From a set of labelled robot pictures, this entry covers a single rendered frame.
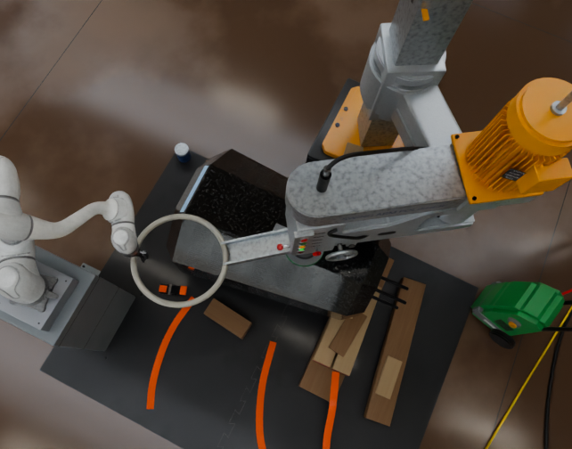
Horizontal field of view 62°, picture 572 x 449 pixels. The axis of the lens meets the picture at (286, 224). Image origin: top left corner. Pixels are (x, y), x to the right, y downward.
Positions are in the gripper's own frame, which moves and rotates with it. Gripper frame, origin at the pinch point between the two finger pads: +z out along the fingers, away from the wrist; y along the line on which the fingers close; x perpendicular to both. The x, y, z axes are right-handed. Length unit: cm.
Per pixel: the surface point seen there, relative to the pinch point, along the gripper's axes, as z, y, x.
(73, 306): 4.5, -27.9, -28.1
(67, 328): 8.1, -29.5, -39.2
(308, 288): 7, 92, -3
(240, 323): 65, 57, -21
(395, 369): 61, 160, -38
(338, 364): 54, 121, -40
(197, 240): 9.0, 27.8, 15.6
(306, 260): -7, 88, 9
